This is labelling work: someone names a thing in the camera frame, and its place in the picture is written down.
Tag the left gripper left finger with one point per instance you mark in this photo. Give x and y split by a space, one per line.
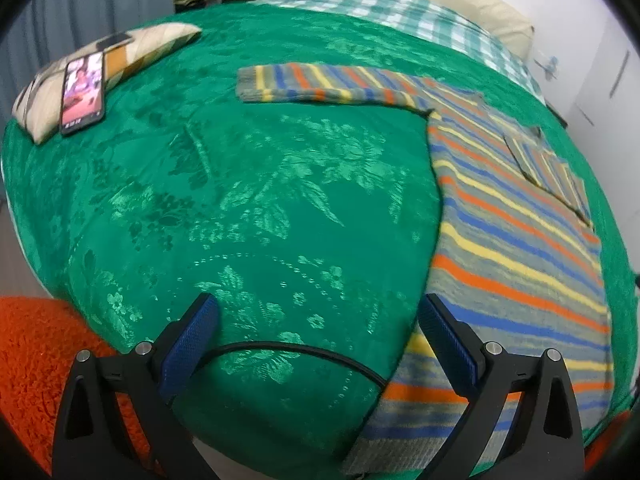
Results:
91 440

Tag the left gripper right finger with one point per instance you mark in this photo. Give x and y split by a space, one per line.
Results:
545 437

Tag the striped knit sweater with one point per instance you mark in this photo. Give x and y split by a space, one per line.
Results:
491 221

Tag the orange fluffy garment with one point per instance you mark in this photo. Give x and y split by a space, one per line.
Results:
41 337

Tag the green floral bedspread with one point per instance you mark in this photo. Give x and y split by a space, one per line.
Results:
131 218

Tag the white wardrobe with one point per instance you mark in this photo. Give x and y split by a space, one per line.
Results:
604 124

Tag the patterned beige cushion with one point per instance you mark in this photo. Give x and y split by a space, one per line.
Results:
37 108

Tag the smartphone with lit screen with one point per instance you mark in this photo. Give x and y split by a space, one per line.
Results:
82 102

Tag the black square card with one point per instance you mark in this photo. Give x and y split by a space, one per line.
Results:
113 41

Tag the teal checkered blanket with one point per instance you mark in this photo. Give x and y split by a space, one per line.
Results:
434 23

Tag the blue-grey curtain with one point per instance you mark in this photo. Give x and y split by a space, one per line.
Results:
46 30

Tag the wall socket with plug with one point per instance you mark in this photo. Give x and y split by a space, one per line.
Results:
549 65

